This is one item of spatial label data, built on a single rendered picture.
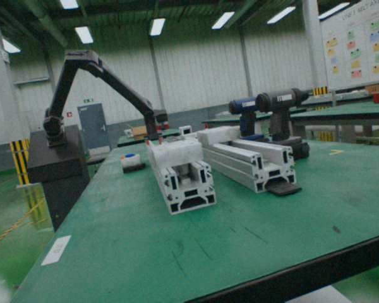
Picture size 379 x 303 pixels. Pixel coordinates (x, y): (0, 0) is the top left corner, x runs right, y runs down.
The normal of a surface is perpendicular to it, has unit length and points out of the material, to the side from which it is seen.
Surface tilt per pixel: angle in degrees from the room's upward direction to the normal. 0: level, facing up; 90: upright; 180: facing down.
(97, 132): 90
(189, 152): 90
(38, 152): 45
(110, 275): 0
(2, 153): 90
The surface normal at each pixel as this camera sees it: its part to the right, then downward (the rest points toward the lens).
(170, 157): 0.22, 0.10
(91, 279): -0.18, -0.97
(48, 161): 0.05, -0.62
